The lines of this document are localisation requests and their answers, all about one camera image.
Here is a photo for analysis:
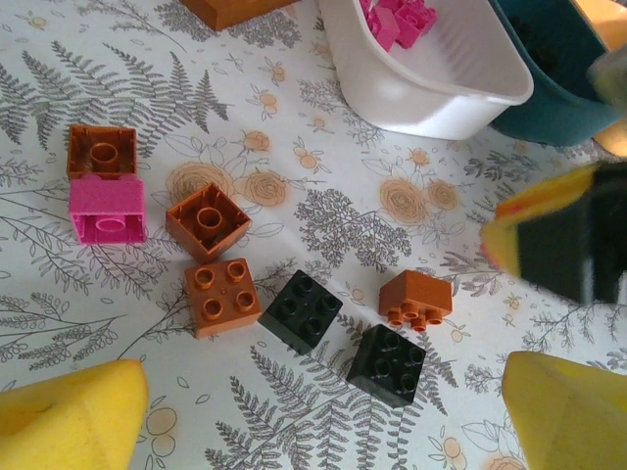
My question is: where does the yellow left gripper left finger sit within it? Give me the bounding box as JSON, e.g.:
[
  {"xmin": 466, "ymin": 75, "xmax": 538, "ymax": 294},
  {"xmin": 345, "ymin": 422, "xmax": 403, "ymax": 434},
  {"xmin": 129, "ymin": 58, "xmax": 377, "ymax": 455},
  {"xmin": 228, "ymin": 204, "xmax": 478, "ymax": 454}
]
[{"xmin": 0, "ymin": 358, "xmax": 150, "ymax": 470}]

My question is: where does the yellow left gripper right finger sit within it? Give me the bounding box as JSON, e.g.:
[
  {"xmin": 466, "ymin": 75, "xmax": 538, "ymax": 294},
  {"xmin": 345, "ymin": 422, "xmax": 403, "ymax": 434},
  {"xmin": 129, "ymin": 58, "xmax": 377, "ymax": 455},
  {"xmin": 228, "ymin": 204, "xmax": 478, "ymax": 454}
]
[{"xmin": 502, "ymin": 350, "xmax": 627, "ymax": 470}]

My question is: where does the black lego brick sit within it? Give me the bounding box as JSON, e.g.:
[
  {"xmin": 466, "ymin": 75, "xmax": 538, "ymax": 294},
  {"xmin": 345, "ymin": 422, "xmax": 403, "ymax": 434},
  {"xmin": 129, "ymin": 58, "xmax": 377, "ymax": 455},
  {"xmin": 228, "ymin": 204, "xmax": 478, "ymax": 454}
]
[
  {"xmin": 345, "ymin": 323, "xmax": 426, "ymax": 410},
  {"xmin": 516, "ymin": 161, "xmax": 627, "ymax": 306},
  {"xmin": 258, "ymin": 268, "xmax": 344, "ymax": 356},
  {"xmin": 531, "ymin": 41, "xmax": 562, "ymax": 72}
]

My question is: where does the orange lego brick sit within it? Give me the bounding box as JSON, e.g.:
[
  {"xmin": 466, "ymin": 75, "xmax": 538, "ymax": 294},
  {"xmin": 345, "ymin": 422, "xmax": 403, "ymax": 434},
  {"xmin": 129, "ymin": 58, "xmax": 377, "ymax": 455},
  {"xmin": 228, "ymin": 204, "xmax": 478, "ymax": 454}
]
[
  {"xmin": 165, "ymin": 182, "xmax": 253, "ymax": 263},
  {"xmin": 377, "ymin": 268, "xmax": 455, "ymax": 334},
  {"xmin": 183, "ymin": 258, "xmax": 264, "ymax": 340},
  {"xmin": 66, "ymin": 124, "xmax": 137, "ymax": 181}
]

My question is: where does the pink lego brick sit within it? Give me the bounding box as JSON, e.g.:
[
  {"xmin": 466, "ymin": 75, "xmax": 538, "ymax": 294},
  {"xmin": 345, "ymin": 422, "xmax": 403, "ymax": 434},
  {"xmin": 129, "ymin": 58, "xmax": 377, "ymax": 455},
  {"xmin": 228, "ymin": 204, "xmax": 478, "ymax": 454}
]
[
  {"xmin": 68, "ymin": 175, "xmax": 148, "ymax": 245},
  {"xmin": 361, "ymin": 5, "xmax": 399, "ymax": 53},
  {"xmin": 391, "ymin": 0, "xmax": 438, "ymax": 50}
]

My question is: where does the teal plastic container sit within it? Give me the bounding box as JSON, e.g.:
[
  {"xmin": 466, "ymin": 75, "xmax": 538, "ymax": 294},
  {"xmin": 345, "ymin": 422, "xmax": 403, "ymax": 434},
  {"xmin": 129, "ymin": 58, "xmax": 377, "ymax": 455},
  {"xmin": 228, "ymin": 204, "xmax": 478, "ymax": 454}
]
[{"xmin": 487, "ymin": 0, "xmax": 623, "ymax": 148}]

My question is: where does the white plastic container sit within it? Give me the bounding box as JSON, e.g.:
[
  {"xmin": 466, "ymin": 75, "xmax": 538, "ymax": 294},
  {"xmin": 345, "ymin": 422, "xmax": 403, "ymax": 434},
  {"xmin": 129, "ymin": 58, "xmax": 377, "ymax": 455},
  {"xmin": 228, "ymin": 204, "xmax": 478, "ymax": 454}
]
[{"xmin": 316, "ymin": 0, "xmax": 535, "ymax": 142}]

